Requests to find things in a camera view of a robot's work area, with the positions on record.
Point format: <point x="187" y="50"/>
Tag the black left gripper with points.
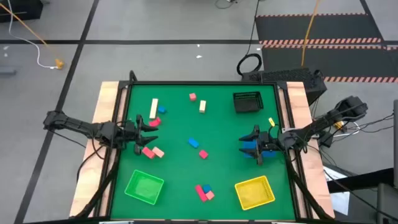
<point x="129" y="133"/>

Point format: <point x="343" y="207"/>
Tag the green plastic basket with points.
<point x="144" y="186"/>

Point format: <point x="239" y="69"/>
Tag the grey cabinet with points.
<point x="388" y="205"/>

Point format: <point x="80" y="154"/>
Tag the blue square block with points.
<point x="206" y="188"/>

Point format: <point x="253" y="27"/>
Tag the black metal table frame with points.
<point x="202" y="82"/>

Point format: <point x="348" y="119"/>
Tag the long red block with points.
<point x="201" y="193"/>

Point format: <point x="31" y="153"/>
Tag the short natural wood block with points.
<point x="202" y="106"/>

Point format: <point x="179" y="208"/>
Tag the pale peach wood block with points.
<point x="158" y="152"/>

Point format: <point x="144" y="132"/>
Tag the black computer tower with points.
<point x="289" y="76"/>

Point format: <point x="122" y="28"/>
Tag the blue plastic basket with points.
<point x="269" y="154"/>

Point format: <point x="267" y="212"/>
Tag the yellow power plug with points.
<point x="339" y="124"/>

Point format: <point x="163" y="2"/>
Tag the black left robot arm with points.
<point x="77" y="126"/>

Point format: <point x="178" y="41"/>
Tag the red cube block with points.
<point x="203" y="154"/>

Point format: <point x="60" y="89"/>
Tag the black desk edge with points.
<point x="357" y="182"/>

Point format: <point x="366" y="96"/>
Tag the silver metal bracket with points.
<point x="284" y="128"/>

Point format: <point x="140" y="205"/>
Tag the yellow plastic basket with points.
<point x="255" y="193"/>

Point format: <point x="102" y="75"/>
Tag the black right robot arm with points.
<point x="351" y="107"/>

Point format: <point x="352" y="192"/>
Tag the small blue block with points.
<point x="161" y="109"/>

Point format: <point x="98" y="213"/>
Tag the long natural wood block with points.
<point x="153" y="109"/>

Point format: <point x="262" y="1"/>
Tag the black box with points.
<point x="28" y="7"/>

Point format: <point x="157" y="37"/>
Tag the coral cube block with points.
<point x="192" y="96"/>

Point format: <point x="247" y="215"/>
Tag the white paper sheet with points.
<point x="340" y="199"/>

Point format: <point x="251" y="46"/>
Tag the black plastic basket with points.
<point x="248" y="104"/>

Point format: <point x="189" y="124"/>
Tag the black striped floor mat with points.
<point x="335" y="28"/>
<point x="342" y="62"/>

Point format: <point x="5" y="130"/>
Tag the wooden table side board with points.
<point x="297" y="93"/>
<point x="105" y="99"/>

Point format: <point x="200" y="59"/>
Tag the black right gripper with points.
<point x="269" y="142"/>

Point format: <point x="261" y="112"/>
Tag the grey vertical post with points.
<point x="395" y="140"/>

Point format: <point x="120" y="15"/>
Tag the red rectangular block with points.
<point x="154" y="122"/>

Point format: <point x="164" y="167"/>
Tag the black power adapter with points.
<point x="326" y="139"/>

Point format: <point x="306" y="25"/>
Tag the long blue block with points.
<point x="193" y="142"/>

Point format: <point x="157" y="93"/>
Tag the salmon cube block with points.
<point x="210" y="195"/>

